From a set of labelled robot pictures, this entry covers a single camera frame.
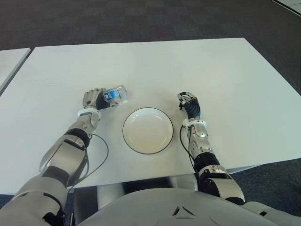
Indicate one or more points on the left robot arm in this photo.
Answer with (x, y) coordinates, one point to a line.
(58, 153)

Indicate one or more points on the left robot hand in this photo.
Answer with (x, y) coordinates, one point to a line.
(92, 99)

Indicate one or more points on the white plate black rim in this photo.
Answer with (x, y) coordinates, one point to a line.
(148, 131)

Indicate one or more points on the grey robot torso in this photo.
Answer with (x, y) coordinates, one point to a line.
(164, 207)

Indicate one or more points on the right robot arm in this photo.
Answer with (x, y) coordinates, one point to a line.
(202, 141)

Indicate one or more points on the white neighbouring table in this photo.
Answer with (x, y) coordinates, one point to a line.
(9, 63)
(290, 4)

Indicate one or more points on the clear water bottle blue label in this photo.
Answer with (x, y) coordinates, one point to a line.
(115, 94)

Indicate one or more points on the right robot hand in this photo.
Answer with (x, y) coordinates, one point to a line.
(192, 107)

